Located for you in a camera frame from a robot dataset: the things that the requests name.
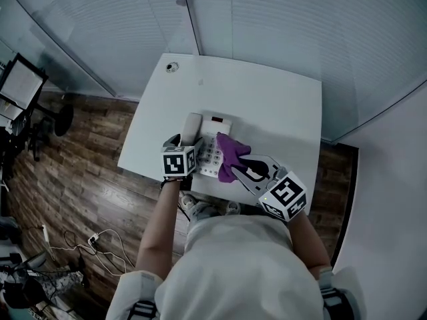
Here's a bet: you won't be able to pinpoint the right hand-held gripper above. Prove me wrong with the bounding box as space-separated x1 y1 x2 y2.
230 153 308 223

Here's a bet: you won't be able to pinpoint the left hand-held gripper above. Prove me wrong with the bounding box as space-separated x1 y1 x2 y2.
159 133 205 190

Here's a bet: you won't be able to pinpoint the purple cloth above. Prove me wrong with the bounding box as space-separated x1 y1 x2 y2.
216 131 252 183

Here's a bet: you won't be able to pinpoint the person's right forearm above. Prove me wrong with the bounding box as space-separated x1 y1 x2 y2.
288 208 333 275

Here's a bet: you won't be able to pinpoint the person's left forearm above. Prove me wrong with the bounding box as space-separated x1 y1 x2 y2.
135 178 183 273

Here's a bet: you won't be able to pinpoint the white telephone base with keypad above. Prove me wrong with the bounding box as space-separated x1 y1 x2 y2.
195 111 234 179

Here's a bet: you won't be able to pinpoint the person's left shoe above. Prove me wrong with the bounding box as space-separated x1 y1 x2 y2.
179 193 197 210

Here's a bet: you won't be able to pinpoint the white office table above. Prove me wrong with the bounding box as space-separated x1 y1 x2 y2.
117 53 323 217

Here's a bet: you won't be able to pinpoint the person's grey trousers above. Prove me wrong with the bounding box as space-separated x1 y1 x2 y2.
186 201 223 225

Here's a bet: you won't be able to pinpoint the person's white shirt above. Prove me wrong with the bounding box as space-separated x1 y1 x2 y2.
106 214 363 320

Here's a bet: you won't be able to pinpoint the black office chair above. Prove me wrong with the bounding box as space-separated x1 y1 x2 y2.
0 111 51 179

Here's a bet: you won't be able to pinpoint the black-framed white light box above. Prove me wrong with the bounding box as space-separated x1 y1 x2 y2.
0 52 49 113

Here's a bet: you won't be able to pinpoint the camouflage fabric bag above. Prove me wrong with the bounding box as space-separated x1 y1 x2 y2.
29 270 84 299

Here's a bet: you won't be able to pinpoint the dark grey swivel stool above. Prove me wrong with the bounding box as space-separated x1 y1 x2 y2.
21 250 47 270

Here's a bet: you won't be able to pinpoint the white power strip with cables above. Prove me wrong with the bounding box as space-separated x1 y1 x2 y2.
63 230 134 276
49 228 129 276

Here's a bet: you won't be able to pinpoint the black round pedestal stand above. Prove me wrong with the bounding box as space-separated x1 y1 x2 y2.
33 102 74 137

